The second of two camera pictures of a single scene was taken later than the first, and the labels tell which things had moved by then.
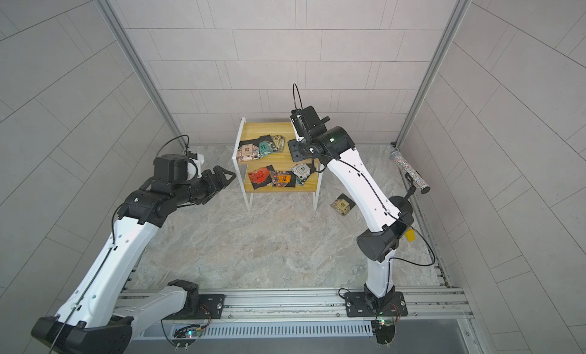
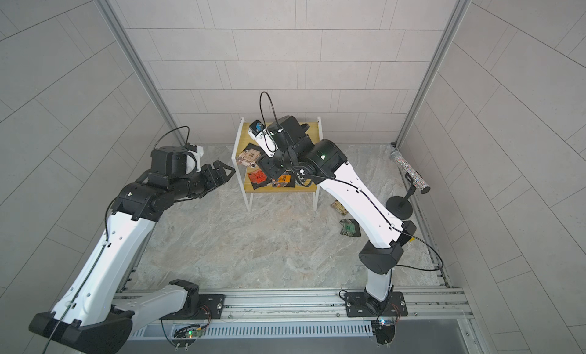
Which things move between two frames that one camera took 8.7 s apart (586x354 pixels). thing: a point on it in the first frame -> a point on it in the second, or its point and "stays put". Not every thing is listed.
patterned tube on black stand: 413,179 stays put
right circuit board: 384,329 stays put
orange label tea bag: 283,178 stays put
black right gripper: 297,149 -> 272,165
